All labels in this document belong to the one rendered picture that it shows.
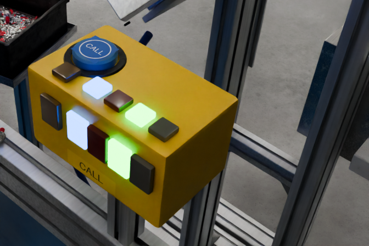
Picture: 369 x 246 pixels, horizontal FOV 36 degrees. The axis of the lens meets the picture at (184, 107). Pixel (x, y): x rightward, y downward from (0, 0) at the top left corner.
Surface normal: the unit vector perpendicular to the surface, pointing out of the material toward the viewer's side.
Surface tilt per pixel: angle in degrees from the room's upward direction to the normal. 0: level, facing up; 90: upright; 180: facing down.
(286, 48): 0
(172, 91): 0
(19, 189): 90
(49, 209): 90
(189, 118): 0
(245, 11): 90
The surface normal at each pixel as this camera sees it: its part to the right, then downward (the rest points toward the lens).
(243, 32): 0.78, 0.47
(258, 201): 0.10, -0.75
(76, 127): -0.62, 0.47
